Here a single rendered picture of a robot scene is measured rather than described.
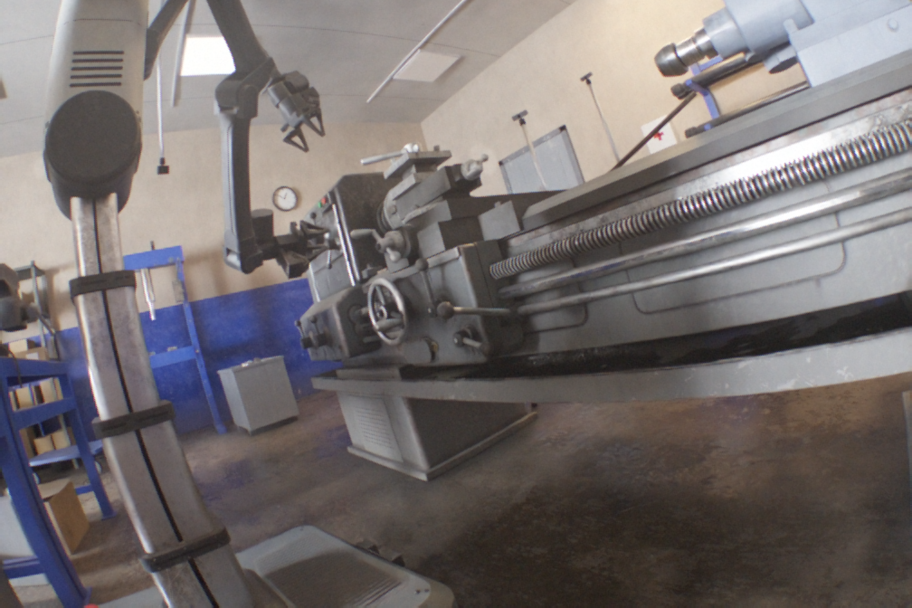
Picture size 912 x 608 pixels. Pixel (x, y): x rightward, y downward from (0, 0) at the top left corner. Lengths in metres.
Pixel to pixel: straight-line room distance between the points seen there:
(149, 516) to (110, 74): 0.65
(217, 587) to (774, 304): 1.04
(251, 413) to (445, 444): 2.14
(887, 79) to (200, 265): 5.20
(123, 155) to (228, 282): 4.42
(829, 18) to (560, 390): 0.95
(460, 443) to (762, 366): 1.39
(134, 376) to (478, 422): 1.52
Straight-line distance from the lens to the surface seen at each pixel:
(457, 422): 1.85
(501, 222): 1.13
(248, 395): 3.63
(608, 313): 1.02
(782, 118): 0.83
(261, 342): 5.05
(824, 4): 1.02
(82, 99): 0.75
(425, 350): 1.25
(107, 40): 0.80
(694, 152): 0.87
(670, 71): 1.15
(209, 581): 0.73
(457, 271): 1.08
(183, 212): 5.24
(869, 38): 0.96
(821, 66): 0.94
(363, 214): 1.93
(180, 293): 4.43
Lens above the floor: 0.69
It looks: 4 degrees up
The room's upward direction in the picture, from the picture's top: 16 degrees counter-clockwise
